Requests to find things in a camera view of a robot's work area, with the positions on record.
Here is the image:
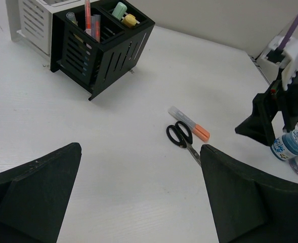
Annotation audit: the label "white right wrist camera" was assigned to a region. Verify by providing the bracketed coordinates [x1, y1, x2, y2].
[257, 35, 298, 91]

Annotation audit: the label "white mesh double container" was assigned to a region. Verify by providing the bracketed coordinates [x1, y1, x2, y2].
[6, 0, 72, 56]

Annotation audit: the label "yellow highlighter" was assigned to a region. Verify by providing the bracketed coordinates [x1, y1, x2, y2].
[121, 14, 137, 28]

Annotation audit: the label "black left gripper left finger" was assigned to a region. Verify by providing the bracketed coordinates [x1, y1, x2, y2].
[0, 143, 81, 242]

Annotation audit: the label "black handled scissors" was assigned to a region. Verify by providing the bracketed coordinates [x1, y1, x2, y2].
[166, 121, 201, 166]

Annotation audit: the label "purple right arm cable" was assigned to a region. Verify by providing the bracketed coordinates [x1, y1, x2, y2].
[280, 0, 298, 49]

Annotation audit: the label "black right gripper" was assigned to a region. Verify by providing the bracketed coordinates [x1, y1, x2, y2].
[235, 73, 298, 146]

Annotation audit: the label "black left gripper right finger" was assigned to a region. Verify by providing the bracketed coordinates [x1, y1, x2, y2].
[200, 144, 298, 242]

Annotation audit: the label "green highlighter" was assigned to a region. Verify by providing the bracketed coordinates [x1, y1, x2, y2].
[112, 2, 127, 20]

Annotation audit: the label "orange highlighter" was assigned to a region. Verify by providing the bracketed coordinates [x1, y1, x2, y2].
[168, 106, 210, 142]

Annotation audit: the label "red-orange gel pen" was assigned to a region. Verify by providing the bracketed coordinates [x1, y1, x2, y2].
[84, 0, 92, 36]

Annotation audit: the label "black mesh double container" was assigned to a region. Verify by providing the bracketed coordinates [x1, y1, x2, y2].
[50, 1, 155, 99]

